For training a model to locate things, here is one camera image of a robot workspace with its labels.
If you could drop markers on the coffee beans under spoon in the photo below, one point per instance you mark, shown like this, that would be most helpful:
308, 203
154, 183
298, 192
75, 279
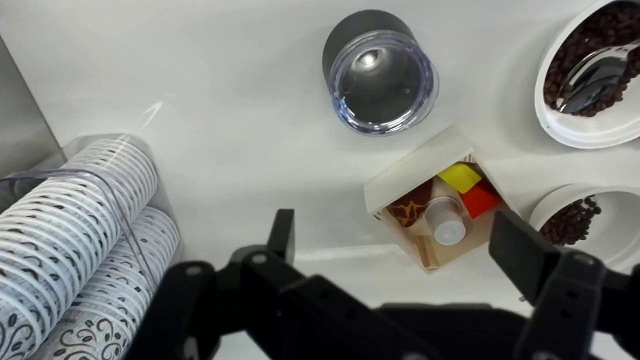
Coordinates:
602, 30

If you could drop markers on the white bowl with spoon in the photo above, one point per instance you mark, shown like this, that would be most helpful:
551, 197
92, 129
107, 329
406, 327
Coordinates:
567, 131

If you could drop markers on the coffee beans heap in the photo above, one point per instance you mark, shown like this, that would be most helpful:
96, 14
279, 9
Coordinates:
567, 223

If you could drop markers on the metal spoon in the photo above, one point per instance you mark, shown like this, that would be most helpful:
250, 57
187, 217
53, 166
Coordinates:
592, 81

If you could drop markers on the clear plastic cup sleeve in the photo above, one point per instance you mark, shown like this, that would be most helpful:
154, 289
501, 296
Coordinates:
83, 141

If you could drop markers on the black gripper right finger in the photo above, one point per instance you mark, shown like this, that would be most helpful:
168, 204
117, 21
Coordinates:
573, 292

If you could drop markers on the short patterned paper cup stack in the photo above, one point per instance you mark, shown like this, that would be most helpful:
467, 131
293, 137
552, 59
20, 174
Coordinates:
113, 306

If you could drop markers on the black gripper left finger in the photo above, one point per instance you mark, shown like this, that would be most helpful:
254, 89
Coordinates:
266, 300

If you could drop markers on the brown patterned block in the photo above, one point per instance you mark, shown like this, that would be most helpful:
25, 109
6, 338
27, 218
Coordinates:
410, 206

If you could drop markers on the black thermos cup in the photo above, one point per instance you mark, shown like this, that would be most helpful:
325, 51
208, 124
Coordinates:
356, 23

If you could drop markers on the small white bottle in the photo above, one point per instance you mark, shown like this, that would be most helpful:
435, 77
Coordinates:
446, 223

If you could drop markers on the yellow block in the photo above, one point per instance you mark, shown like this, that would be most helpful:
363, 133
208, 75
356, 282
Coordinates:
458, 176

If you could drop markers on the white wooden box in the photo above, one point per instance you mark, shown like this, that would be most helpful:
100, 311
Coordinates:
413, 166

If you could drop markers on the white bowl without spoon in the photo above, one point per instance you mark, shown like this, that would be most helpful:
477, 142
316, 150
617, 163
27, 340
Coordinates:
551, 200

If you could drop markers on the red block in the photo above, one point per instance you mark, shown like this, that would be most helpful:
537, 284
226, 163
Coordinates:
480, 200

